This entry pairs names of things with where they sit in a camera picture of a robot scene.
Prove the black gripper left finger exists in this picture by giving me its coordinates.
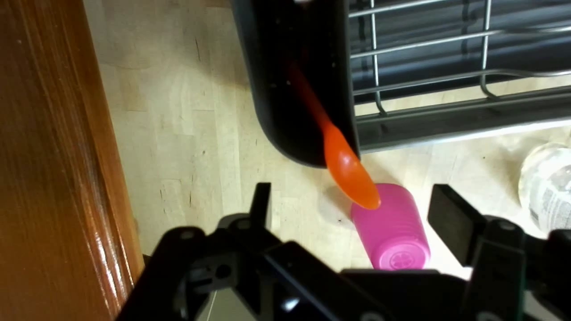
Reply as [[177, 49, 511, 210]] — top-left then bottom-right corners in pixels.
[[251, 181, 272, 228]]

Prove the orange plastic spoon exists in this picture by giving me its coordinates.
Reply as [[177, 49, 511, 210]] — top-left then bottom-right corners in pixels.
[[288, 62, 383, 208]]

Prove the clear plastic bottle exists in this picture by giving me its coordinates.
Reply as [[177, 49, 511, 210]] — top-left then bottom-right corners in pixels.
[[520, 142, 571, 229]]

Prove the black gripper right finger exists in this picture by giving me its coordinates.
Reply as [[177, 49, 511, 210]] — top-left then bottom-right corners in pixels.
[[429, 183, 486, 265]]

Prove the brown wooden counter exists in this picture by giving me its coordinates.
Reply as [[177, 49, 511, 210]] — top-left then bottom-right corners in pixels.
[[0, 0, 144, 321]]

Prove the grey dish drying rack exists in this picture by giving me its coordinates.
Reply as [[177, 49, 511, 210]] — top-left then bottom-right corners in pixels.
[[231, 0, 571, 167]]

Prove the pink plastic cup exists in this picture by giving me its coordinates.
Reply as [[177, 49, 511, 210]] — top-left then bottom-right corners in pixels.
[[352, 183, 431, 270]]

